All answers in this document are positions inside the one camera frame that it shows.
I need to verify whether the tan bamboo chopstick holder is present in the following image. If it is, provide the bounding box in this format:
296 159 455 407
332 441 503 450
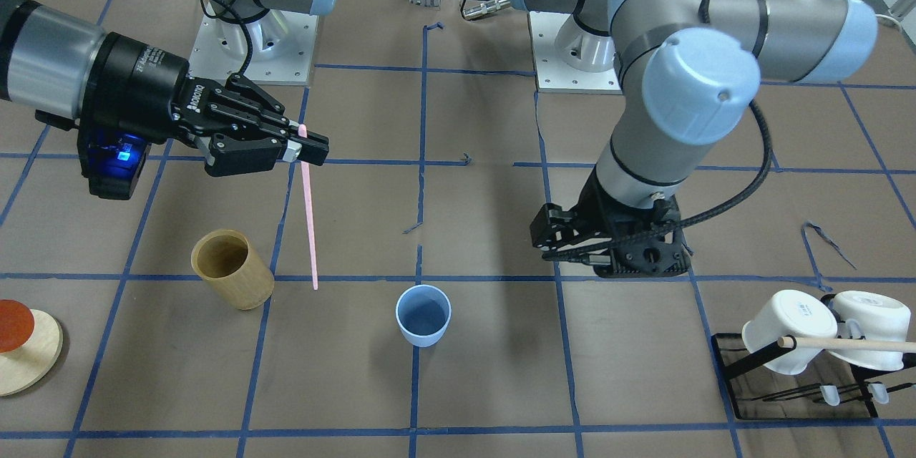
192 229 275 311

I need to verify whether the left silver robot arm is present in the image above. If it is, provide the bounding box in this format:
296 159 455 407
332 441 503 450
512 0 879 278

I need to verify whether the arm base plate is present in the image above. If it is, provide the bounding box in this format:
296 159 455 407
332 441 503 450
184 11 319 87
529 11 623 95

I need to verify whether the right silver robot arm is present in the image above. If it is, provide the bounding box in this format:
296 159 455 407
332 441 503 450
2 0 334 182

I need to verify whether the white mug near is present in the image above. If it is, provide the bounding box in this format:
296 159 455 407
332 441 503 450
741 289 838 353

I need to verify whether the pink chopstick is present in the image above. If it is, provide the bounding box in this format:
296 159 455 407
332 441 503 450
300 160 318 291

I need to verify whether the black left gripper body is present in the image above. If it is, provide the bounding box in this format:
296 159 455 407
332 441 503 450
572 172 691 278

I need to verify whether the white mug far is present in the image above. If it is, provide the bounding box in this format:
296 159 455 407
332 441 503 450
829 291 912 372

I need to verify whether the white mug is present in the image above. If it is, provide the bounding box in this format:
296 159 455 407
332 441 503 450
829 291 912 372
741 289 838 353

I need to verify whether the black wire mug rack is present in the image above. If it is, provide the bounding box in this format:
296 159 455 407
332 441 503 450
712 293 914 420

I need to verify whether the wooden mug tree stand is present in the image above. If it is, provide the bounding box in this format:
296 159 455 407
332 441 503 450
1 308 64 396

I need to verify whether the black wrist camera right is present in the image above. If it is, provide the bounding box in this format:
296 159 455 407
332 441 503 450
77 126 151 200

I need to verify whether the light blue plastic cup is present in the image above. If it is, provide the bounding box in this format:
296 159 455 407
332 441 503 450
394 284 452 348

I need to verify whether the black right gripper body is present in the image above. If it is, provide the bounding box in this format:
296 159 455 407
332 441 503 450
89 32 287 158

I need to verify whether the orange cup on stand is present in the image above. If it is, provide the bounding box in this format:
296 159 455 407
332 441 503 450
1 299 35 354

